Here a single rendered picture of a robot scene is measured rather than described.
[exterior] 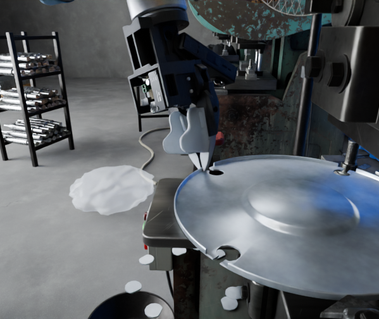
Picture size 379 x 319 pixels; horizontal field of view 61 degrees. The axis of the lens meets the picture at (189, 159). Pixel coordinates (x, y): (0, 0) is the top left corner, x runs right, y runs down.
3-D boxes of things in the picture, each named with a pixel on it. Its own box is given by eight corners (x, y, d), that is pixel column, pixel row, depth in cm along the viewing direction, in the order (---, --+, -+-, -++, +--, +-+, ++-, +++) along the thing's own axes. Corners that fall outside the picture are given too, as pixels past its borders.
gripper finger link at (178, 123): (166, 180, 46) (150, 117, 45) (195, 168, 50) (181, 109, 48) (180, 180, 44) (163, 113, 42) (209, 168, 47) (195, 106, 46)
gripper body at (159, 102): (136, 120, 44) (114, 30, 42) (183, 109, 50) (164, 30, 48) (171, 111, 38) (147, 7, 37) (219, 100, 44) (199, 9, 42)
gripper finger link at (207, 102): (192, 139, 46) (178, 78, 44) (201, 136, 47) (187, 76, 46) (216, 135, 42) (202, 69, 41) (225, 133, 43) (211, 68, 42)
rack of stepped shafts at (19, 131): (40, 168, 242) (13, 32, 206) (-3, 159, 258) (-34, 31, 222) (78, 149, 279) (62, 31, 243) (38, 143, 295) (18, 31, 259)
